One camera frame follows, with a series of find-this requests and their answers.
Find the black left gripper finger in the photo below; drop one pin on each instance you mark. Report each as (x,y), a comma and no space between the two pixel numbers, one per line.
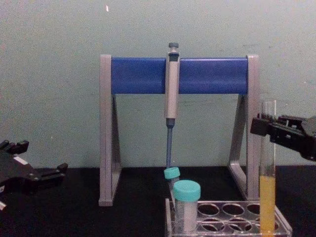
(17,146)
(51,176)

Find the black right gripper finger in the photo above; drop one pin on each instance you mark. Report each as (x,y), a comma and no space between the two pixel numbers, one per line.
(293,121)
(284,135)

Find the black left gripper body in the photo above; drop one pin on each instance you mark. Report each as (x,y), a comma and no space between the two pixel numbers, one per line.
(17,175)

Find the glass test tube yellow liquid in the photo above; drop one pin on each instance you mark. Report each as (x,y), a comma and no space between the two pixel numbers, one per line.
(267,197)

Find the black table cloth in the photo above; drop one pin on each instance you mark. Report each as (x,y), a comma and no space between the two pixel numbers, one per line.
(74,217)

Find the clear plastic tube rack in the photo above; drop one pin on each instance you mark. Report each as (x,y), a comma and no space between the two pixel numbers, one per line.
(220,217)

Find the large tube with teal cap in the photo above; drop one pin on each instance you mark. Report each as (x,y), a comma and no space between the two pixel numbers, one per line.
(186,190)

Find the grey pipette with blue shaft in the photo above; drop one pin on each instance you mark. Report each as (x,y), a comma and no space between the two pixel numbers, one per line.
(172,98)

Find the small tube with teal cap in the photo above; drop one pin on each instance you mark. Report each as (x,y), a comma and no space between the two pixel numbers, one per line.
(171,173)

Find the grey pipette stand blue bar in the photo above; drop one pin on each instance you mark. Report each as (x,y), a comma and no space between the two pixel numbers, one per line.
(138,74)

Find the plain pale wall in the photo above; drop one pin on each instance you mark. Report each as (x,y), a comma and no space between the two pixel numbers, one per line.
(49,61)

